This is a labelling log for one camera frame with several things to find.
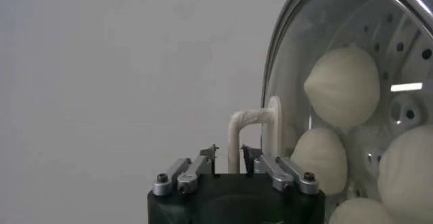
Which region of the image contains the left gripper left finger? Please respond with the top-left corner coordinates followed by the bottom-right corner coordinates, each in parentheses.
top-left (152, 143), bottom-right (221, 196)

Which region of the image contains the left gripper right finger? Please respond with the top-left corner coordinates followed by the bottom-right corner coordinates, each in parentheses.
top-left (240, 143), bottom-right (321, 195)

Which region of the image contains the white steamed baozi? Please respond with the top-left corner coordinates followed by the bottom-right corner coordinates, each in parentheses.
top-left (378, 124), bottom-right (433, 224)
top-left (303, 45), bottom-right (382, 130)
top-left (327, 196), bottom-right (396, 224)
top-left (290, 127), bottom-right (349, 196)

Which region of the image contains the round glass lid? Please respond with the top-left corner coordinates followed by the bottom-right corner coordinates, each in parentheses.
top-left (227, 0), bottom-right (433, 224)

